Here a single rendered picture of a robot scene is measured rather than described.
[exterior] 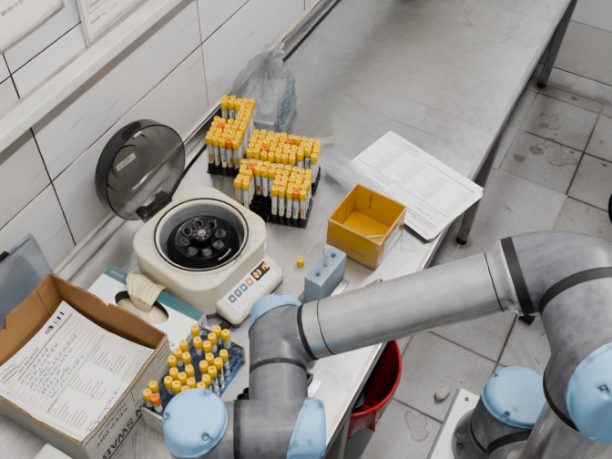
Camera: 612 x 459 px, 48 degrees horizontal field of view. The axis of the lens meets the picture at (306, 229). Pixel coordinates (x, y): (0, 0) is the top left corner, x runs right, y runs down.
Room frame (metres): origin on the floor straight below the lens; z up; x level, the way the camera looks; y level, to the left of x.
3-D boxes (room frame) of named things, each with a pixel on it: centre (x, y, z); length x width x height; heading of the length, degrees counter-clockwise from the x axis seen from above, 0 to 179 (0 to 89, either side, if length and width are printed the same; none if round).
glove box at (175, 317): (0.76, 0.32, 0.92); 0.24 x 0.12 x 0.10; 63
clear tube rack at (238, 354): (0.60, 0.20, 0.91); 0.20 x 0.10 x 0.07; 153
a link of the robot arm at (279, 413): (0.36, 0.02, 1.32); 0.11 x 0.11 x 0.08; 5
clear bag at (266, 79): (1.43, 0.13, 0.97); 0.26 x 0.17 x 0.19; 169
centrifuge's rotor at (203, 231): (0.91, 0.22, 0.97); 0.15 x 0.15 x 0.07
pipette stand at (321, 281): (0.85, -0.04, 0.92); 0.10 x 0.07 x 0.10; 148
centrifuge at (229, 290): (0.90, 0.21, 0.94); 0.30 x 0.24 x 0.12; 54
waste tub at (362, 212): (1.00, -0.14, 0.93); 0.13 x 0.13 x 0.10; 59
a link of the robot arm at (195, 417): (0.33, 0.12, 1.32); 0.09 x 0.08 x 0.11; 95
